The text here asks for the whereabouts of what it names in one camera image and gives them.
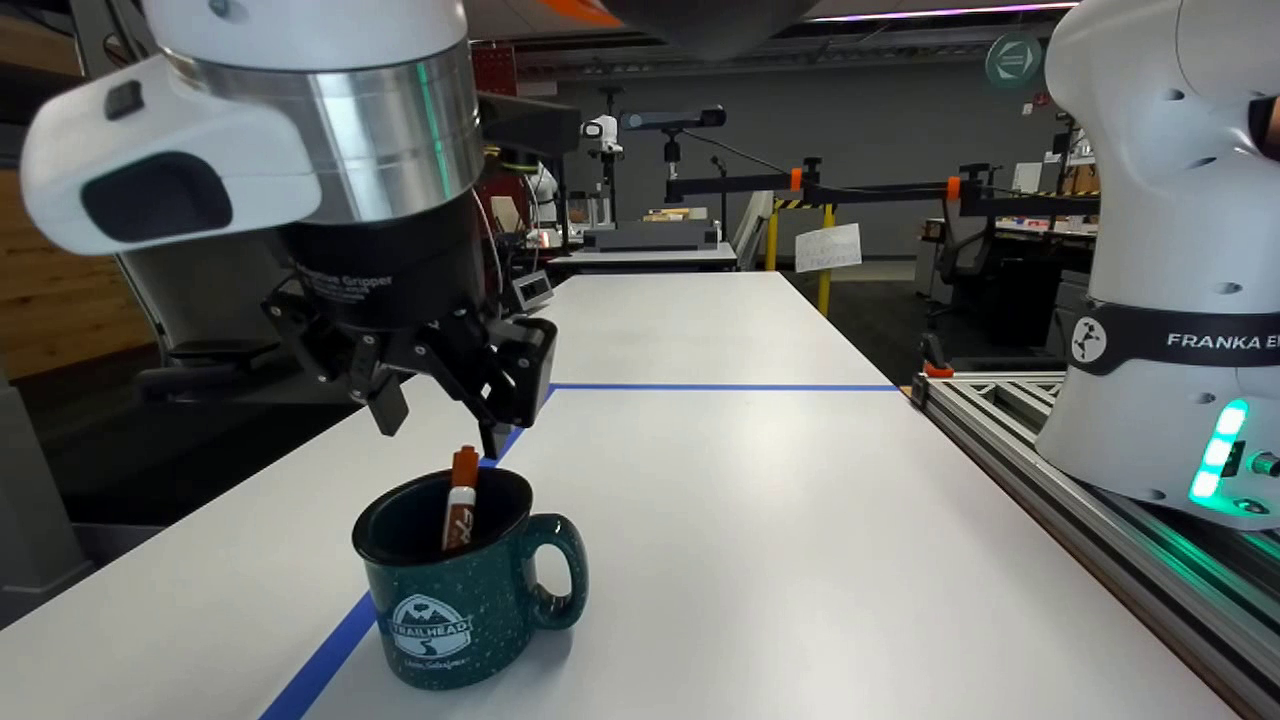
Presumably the round green sign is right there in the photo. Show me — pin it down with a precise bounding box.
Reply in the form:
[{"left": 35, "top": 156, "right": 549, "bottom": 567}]
[{"left": 982, "top": 27, "right": 1050, "bottom": 102}]

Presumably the orange capped white marker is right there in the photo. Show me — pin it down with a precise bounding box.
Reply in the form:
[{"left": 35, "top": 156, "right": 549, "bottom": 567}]
[{"left": 440, "top": 441, "right": 484, "bottom": 557}]

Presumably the white paper sign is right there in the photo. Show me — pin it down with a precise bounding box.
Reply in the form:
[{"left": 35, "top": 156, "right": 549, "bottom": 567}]
[{"left": 793, "top": 222, "right": 868, "bottom": 279}]

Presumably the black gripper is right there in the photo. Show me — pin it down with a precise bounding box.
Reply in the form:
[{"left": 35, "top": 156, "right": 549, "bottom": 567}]
[{"left": 261, "top": 198, "right": 561, "bottom": 463}]

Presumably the short blue tape strip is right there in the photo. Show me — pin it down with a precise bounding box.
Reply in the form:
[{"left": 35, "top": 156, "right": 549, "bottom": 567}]
[{"left": 549, "top": 382, "right": 900, "bottom": 402}]

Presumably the black beam with orange clamps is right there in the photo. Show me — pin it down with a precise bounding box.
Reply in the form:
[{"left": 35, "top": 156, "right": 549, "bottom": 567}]
[{"left": 665, "top": 156, "right": 1112, "bottom": 226}]

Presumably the aluminium extrusion rail frame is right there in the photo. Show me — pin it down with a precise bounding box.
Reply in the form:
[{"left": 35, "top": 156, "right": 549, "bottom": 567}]
[{"left": 909, "top": 367, "right": 1280, "bottom": 720}]

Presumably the dark green speckled mug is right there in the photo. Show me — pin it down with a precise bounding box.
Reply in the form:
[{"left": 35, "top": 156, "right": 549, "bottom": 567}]
[{"left": 347, "top": 462, "right": 592, "bottom": 691}]

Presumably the grey background workbench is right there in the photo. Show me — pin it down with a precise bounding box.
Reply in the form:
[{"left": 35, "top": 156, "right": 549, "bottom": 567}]
[{"left": 545, "top": 217, "right": 744, "bottom": 279}]

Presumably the black camera on stand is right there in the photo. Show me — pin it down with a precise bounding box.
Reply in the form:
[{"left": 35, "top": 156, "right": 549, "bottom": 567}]
[{"left": 616, "top": 102, "right": 731, "bottom": 188}]

